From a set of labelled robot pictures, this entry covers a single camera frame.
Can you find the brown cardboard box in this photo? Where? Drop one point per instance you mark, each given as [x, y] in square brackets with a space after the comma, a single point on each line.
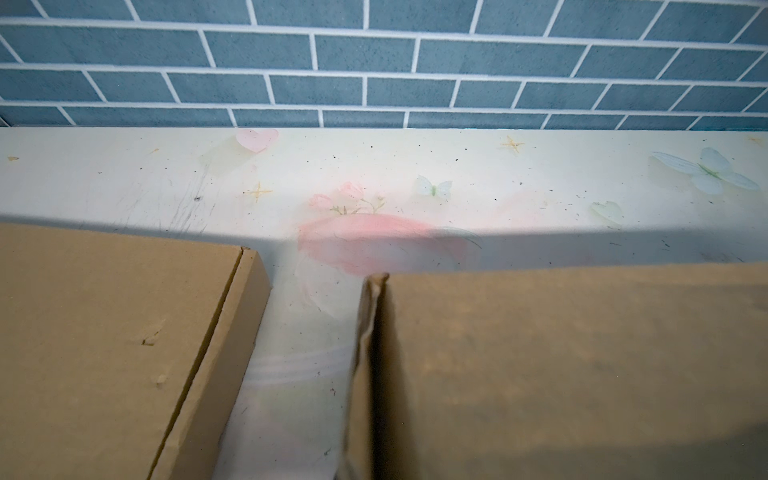
[121, 356]

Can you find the cardboard stack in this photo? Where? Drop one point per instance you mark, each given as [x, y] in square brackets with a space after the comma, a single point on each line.
[641, 372]

